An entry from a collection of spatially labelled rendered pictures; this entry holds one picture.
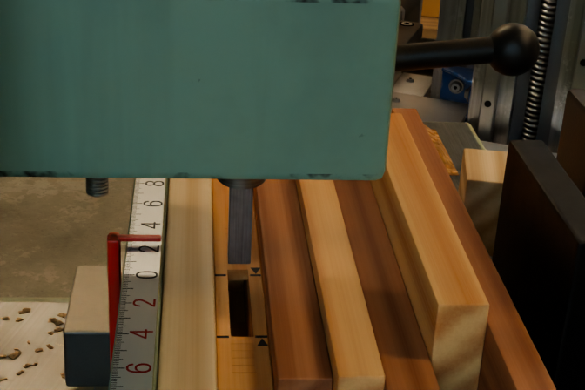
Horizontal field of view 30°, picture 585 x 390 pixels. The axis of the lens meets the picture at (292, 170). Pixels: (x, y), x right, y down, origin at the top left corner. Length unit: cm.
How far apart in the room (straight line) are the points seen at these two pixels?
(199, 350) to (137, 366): 3
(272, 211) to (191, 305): 8
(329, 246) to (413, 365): 8
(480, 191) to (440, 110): 69
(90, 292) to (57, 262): 177
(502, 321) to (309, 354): 7
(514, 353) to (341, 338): 6
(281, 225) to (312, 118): 10
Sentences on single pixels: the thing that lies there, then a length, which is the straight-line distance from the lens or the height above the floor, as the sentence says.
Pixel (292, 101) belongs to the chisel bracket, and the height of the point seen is 103.
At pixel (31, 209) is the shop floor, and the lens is 260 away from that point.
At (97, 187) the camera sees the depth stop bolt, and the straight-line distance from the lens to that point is 47.
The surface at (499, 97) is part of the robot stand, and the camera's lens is 118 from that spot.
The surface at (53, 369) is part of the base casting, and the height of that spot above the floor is 80.
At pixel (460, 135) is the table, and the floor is 90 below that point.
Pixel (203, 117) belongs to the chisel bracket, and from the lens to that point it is 37.
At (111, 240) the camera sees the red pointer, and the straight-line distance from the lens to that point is 43.
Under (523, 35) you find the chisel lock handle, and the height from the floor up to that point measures 105.
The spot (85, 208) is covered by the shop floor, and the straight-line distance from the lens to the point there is 259.
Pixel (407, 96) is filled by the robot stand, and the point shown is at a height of 73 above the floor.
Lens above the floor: 116
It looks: 25 degrees down
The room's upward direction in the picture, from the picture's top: 3 degrees clockwise
